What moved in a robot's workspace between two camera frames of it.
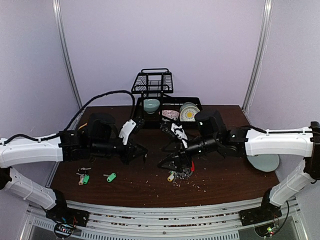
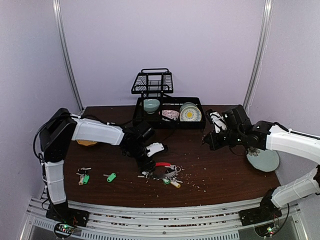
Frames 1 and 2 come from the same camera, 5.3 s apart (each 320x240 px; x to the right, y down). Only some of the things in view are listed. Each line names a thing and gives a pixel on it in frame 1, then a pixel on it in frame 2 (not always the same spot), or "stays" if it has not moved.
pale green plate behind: (187, 104) stays
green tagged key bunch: (84, 178) stays
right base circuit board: (266, 230) stays
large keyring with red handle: (184, 174) to (165, 171)
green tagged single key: (110, 177) stays
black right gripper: (182, 157) to (211, 139)
